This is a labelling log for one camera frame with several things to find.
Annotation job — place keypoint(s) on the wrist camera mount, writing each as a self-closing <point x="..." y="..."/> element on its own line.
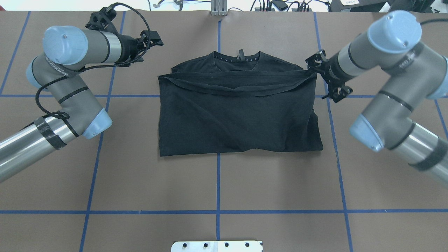
<point x="337" y="91"/>
<point x="102" y="20"/>

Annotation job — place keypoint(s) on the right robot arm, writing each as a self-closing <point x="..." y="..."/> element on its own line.
<point x="416" y="72"/>

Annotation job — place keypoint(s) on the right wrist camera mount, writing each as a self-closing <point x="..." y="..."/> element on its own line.
<point x="337" y="91"/>

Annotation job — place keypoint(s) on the black graphic t-shirt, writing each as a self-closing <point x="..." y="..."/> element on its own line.
<point x="222" y="104"/>

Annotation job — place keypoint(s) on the aluminium frame post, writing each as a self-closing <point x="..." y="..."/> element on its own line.
<point x="219" y="8"/>

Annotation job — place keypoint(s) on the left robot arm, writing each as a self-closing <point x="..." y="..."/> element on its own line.
<point x="67" y="50"/>

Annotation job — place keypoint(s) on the black computer case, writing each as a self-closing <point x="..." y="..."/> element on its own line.
<point x="362" y="6"/>

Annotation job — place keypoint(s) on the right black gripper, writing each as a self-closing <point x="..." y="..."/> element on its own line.
<point x="331" y="70"/>

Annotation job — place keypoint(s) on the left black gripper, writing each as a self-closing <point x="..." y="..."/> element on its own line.
<point x="128" y="48"/>

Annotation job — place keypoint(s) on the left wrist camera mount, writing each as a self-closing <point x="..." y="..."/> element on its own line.
<point x="102" y="20"/>

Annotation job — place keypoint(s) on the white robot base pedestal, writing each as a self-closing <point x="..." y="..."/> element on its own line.
<point x="218" y="246"/>

